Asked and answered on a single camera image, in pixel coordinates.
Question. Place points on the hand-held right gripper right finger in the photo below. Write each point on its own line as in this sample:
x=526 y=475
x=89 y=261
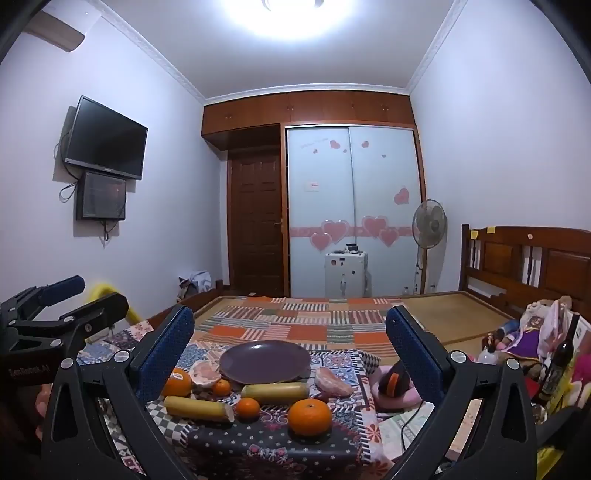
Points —
x=411 y=350

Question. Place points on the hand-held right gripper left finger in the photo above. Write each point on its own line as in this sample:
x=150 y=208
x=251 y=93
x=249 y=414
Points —
x=171 y=344

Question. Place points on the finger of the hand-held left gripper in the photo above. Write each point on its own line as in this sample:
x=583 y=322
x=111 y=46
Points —
x=64 y=287
x=99 y=314

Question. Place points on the large orange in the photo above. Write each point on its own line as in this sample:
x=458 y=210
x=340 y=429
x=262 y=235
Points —
x=310 y=417
x=178 y=383

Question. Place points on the pomelo piece with yellow peel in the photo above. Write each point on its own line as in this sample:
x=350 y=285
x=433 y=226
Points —
x=205 y=373

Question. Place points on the small orange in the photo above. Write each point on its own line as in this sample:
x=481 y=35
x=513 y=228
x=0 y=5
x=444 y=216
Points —
x=248 y=408
x=221 y=387

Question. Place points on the yellow-green banana piece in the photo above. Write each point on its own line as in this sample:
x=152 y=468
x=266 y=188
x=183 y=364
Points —
x=274 y=392
x=196 y=408

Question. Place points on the peeled pink pomelo piece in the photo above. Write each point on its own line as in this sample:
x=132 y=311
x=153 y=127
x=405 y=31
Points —
x=333 y=382

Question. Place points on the purple round plate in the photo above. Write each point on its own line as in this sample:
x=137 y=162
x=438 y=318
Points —
x=265 y=362

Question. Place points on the person's left hand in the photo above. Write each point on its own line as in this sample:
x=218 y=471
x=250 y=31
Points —
x=42 y=404

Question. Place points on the yellow chair back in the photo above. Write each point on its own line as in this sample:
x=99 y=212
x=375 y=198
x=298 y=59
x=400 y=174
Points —
x=131 y=311

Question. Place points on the pink cushion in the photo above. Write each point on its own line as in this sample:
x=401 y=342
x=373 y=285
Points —
x=411 y=399

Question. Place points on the woven bamboo bed mat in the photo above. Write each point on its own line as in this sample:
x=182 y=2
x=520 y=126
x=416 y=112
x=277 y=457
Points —
x=457 y=318

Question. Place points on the wooden chair with clothes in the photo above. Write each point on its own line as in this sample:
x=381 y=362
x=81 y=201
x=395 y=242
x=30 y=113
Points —
x=198 y=286

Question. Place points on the white box appliance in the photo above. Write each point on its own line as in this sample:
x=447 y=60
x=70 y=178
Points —
x=346 y=274

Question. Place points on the purple dressed doll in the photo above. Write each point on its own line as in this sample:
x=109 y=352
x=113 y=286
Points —
x=526 y=339

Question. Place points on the orange striped patchwork blanket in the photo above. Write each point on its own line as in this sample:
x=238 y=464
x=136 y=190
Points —
x=295 y=323

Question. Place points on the pink heart stickers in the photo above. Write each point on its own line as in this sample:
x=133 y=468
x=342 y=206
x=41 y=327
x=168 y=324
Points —
x=374 y=226

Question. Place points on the standing electric fan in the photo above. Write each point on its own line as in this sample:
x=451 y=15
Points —
x=429 y=221

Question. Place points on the patterned patchwork tablecloth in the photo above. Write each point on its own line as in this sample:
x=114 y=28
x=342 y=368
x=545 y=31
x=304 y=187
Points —
x=277 y=443

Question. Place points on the dark wine bottle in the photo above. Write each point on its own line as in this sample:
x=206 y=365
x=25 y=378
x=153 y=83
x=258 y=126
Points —
x=556 y=364

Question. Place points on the brown wooden door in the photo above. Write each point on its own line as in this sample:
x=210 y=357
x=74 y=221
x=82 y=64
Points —
x=256 y=221

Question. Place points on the black flat television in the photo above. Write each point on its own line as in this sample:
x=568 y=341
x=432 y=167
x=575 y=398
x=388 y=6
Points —
x=106 y=138

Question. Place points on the wooden bed headboard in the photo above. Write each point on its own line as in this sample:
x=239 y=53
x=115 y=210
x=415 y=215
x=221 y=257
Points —
x=554 y=263

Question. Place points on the frosted sliding wardrobe door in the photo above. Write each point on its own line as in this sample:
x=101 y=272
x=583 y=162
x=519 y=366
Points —
x=385 y=175
x=318 y=184

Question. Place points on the wooden wardrobe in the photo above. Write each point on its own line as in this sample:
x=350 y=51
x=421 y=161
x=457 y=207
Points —
x=309 y=108

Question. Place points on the small black wall monitor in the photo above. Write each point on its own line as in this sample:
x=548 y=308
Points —
x=101 y=196

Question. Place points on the wall air conditioner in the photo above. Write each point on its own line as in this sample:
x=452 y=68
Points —
x=55 y=30

